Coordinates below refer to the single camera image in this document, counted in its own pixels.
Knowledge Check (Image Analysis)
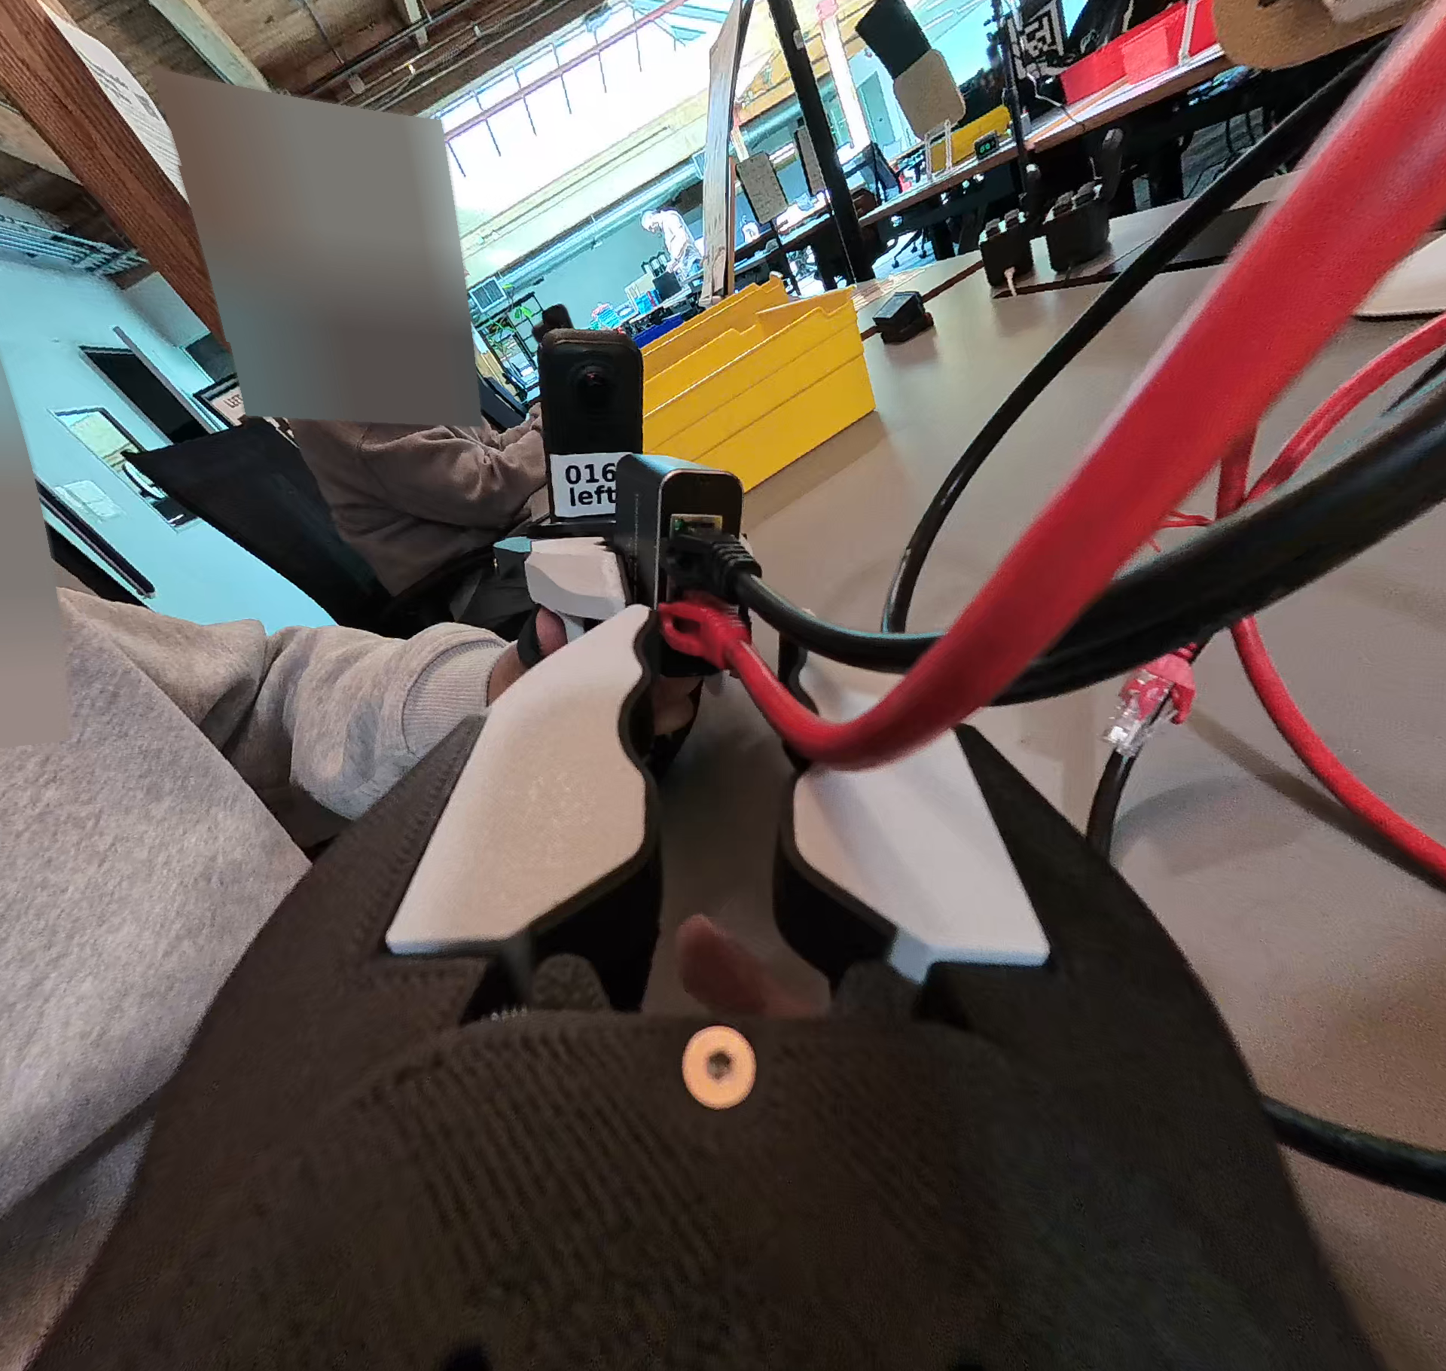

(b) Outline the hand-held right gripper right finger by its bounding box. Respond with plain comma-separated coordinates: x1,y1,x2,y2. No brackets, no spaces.
776,636,1053,985

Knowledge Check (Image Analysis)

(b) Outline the black office chair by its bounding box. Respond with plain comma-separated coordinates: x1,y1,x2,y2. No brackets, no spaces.
121,416,391,632

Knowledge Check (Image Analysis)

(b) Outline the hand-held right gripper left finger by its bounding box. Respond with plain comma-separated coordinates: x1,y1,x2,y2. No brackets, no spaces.
384,605,666,1013

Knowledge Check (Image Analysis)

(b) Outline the person's left hand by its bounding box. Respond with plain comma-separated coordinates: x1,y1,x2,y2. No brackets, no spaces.
486,606,586,707

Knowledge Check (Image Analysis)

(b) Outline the red ethernet cable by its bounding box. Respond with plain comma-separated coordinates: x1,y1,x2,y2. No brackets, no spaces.
657,0,1446,885

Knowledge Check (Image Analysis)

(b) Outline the person's left forearm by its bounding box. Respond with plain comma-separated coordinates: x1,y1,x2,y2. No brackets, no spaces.
243,621,510,824

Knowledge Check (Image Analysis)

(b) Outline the black ethernet cable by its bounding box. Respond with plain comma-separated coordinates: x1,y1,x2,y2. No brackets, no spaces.
666,32,1446,1197

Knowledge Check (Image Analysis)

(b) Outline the black steel pillar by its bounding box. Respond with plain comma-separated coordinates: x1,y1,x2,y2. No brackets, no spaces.
738,0,875,282

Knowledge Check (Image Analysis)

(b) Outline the person's right hand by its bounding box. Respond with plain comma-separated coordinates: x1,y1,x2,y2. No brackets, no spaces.
677,918,792,1017

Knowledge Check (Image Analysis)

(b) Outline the red plastic bin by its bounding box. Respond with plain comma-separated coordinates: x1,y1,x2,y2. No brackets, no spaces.
1060,0,1230,109

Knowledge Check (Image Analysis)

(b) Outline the black ethernet adapter box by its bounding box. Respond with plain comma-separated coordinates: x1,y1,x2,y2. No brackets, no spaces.
614,455,748,681

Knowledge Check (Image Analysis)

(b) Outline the white paper notice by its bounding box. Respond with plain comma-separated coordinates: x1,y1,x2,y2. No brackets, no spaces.
56,20,189,197

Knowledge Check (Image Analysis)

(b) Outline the black desk device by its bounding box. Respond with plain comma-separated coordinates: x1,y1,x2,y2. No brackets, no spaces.
1042,183,1114,274
978,214,1035,289

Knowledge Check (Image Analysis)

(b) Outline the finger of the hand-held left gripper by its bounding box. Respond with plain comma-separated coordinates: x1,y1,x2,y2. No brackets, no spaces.
526,537,635,646

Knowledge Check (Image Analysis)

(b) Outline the black white coded sign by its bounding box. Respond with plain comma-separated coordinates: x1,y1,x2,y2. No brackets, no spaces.
1007,7,1071,77

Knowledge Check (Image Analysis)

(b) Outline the tall leaning wooden board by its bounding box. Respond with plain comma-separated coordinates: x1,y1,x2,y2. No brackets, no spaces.
701,0,760,303

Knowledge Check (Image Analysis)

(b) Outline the grey desk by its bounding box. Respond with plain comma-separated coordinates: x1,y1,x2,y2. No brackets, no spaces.
633,162,1446,1371

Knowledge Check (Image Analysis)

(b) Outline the large yellow plastic bin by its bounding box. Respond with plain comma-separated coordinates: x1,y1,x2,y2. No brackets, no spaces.
635,271,877,494

